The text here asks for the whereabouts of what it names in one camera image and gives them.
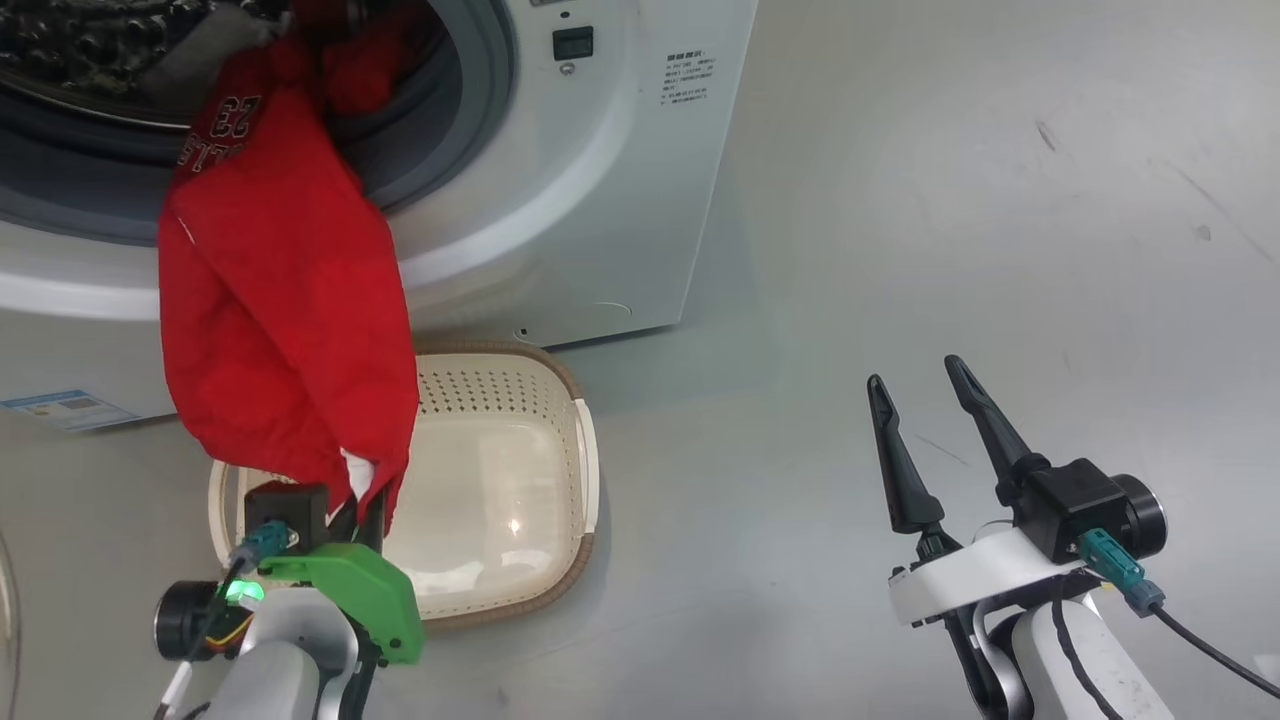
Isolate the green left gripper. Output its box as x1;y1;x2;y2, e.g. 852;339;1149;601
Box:
258;490;426;666

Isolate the blue energy label sticker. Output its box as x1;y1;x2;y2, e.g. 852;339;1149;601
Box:
0;389;141;433

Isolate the black cable with teal plug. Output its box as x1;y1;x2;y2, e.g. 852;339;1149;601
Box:
1078;528;1280;701
150;522;297;720

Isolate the cream perforated laundry basket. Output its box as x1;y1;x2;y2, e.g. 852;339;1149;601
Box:
208;340;601;631

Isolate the white washing machine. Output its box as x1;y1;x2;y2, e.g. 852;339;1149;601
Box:
0;0;761;433

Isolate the red jersey garment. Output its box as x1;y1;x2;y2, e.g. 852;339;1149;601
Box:
158;0;446;537

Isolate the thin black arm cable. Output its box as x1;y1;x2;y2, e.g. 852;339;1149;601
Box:
1050;598;1103;720

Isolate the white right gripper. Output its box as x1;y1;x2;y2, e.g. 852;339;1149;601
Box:
866;355;1089;627

